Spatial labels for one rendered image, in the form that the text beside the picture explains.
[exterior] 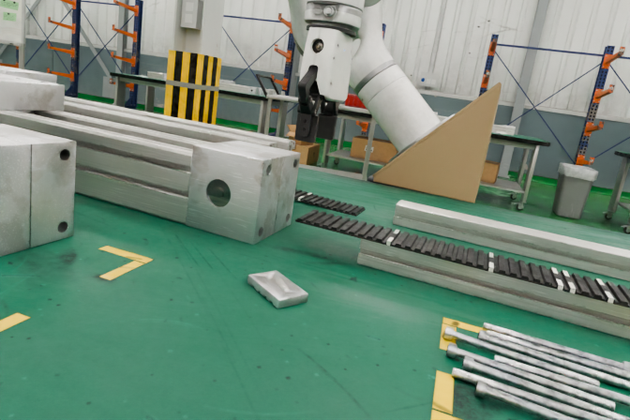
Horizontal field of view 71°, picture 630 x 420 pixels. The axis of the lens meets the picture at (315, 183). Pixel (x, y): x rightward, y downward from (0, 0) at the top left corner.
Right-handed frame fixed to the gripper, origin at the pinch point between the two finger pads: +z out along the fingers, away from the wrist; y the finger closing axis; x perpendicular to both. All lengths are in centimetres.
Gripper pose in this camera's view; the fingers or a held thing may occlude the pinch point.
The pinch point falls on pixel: (316, 132)
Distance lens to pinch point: 69.9
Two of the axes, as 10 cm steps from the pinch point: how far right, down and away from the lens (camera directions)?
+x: -9.2, -2.1, 3.3
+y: 3.6, -1.4, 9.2
